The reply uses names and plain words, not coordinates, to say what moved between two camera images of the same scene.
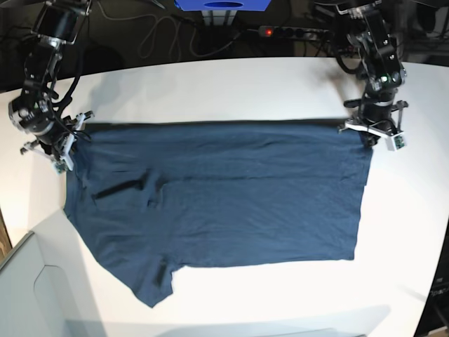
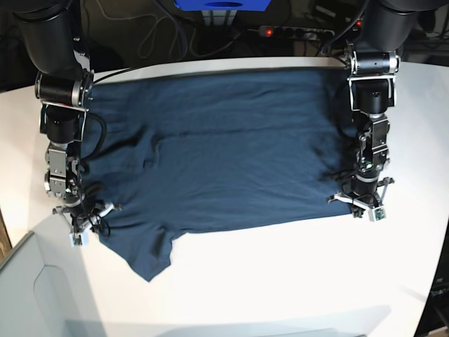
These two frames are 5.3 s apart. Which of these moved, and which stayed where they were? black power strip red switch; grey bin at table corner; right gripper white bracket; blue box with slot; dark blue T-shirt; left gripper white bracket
Moved: dark blue T-shirt; right gripper white bracket; left gripper white bracket
Stayed: blue box with slot; grey bin at table corner; black power strip red switch
